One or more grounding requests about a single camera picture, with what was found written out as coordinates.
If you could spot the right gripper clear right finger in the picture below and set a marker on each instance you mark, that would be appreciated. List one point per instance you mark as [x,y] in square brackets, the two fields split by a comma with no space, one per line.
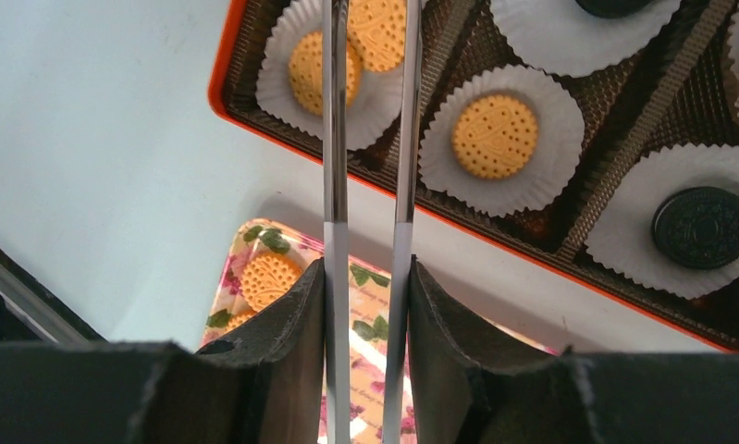
[410,116]

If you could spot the right gripper clear left finger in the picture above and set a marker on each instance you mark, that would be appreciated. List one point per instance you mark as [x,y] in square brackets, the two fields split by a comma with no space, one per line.
[337,309]

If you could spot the tan round cookie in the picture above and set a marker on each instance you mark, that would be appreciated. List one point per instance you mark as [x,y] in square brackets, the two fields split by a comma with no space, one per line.
[266,278]
[305,69]
[494,136]
[239,319]
[376,29]

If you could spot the black round cookie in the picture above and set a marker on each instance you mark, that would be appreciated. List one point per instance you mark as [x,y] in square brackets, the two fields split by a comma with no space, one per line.
[612,9]
[698,228]

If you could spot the floral cookie tray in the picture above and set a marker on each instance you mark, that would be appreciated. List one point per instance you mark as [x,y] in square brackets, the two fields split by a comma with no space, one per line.
[369,293]

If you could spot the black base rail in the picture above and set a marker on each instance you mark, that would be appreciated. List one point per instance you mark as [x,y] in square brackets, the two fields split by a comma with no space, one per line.
[36,311]

